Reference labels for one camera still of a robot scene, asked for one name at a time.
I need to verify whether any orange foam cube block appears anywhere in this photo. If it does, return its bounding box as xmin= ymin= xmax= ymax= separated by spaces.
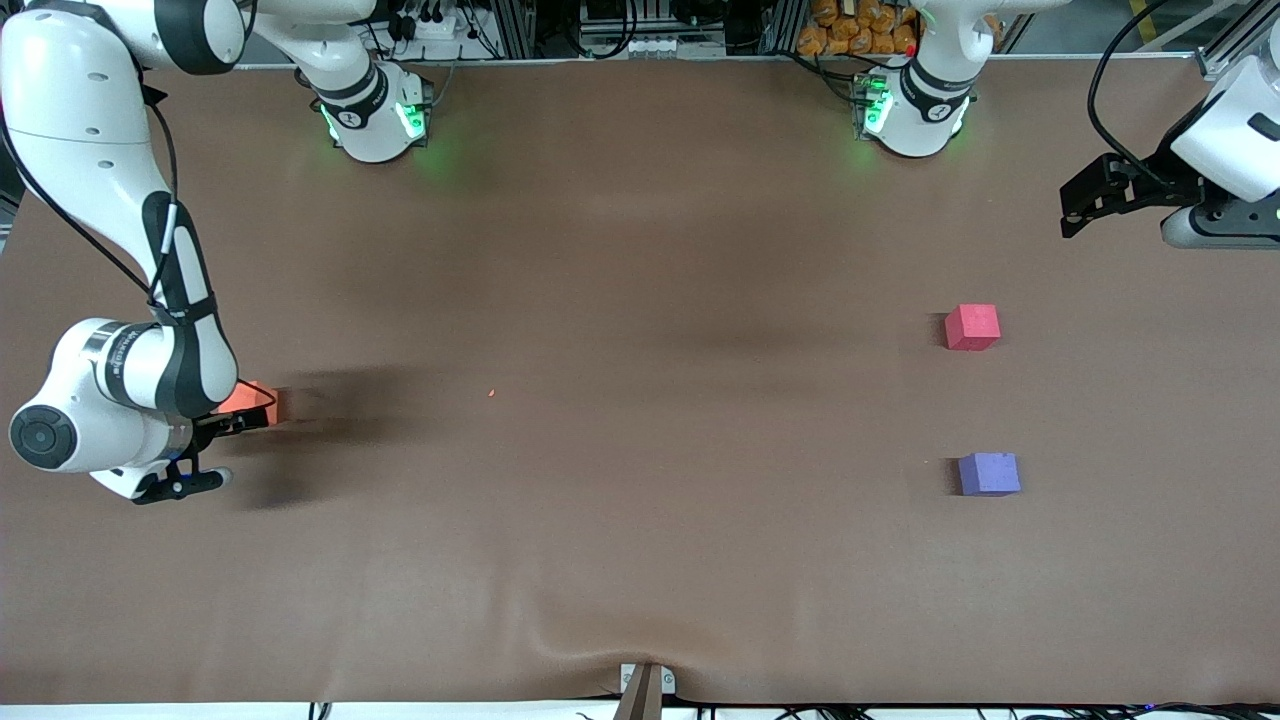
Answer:
xmin=215 ymin=380 xmax=279 ymax=429

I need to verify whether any red foam cube block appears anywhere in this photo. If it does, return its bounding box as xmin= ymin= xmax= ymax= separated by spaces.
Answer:
xmin=944 ymin=304 xmax=1001 ymax=352

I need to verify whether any bag of orange items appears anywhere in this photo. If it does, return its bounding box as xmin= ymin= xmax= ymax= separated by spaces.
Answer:
xmin=797 ymin=0 xmax=919 ymax=58

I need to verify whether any purple foam cube block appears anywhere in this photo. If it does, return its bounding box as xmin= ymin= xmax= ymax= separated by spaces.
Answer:
xmin=958 ymin=452 xmax=1022 ymax=497

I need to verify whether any brown table cover cloth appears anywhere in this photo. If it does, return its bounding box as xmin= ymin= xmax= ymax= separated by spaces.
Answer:
xmin=0 ymin=55 xmax=1280 ymax=706

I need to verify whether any white power strip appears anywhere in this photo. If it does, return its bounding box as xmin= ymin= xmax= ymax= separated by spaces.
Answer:
xmin=388 ymin=0 xmax=463 ymax=41

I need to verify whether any white terminal block row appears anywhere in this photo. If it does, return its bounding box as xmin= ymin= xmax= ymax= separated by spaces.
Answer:
xmin=620 ymin=37 xmax=728 ymax=58

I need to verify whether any brown wooden bar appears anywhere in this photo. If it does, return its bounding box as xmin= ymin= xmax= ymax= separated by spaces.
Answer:
xmin=612 ymin=665 xmax=665 ymax=720

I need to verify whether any black electronics box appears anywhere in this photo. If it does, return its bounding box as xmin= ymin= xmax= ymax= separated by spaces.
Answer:
xmin=578 ymin=0 xmax=641 ymax=31

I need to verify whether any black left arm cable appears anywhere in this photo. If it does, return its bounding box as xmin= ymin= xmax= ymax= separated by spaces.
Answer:
xmin=1086 ymin=0 xmax=1179 ymax=191

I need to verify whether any aluminium frame profile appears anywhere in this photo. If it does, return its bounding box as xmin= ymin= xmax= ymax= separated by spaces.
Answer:
xmin=1195 ymin=0 xmax=1280 ymax=81

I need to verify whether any grey metal clamp bracket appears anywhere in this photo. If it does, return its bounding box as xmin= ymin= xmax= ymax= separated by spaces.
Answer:
xmin=619 ymin=663 xmax=677 ymax=696

